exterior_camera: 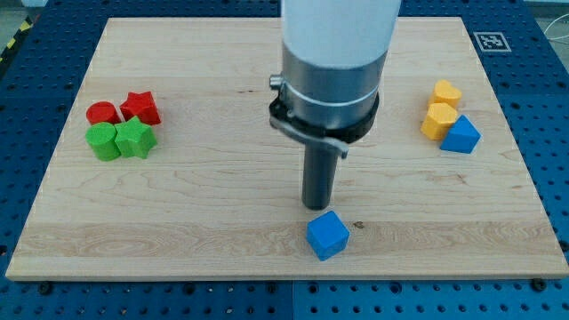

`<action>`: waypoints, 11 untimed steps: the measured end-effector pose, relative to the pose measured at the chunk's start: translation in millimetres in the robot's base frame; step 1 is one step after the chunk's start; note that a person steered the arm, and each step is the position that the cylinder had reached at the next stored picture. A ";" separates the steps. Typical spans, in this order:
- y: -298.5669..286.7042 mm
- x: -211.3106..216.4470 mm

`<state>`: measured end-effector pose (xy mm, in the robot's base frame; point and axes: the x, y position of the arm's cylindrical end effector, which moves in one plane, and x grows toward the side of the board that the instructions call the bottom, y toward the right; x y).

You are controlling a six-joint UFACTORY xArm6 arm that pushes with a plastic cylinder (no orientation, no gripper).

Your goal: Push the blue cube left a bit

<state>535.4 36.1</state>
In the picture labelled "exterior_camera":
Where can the blue cube block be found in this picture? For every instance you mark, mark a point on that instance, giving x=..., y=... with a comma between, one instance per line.
x=327, y=235

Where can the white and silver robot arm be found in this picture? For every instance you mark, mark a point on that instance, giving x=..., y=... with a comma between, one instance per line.
x=333, y=55

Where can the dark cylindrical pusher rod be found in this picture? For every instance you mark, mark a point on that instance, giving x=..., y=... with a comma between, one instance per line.
x=319, y=169

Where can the wooden board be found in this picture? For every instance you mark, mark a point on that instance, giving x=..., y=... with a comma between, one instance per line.
x=219, y=195

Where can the green star block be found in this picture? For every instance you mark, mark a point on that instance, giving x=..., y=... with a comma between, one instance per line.
x=134, y=138

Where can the red star block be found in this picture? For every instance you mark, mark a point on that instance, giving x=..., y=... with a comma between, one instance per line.
x=143, y=106

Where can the yellow pentagon block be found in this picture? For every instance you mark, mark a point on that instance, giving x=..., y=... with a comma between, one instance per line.
x=438, y=120

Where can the yellow heart block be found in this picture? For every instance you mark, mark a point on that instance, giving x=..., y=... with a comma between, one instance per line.
x=445, y=92

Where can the blue triangular prism block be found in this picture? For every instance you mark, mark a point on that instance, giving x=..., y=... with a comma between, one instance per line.
x=462, y=137

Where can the green cylinder block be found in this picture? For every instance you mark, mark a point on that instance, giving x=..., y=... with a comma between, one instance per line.
x=101, y=138

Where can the red cylinder block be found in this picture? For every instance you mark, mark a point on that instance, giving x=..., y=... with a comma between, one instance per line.
x=102, y=111

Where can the white fiducial marker tag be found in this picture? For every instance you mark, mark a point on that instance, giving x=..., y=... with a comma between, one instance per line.
x=491, y=41

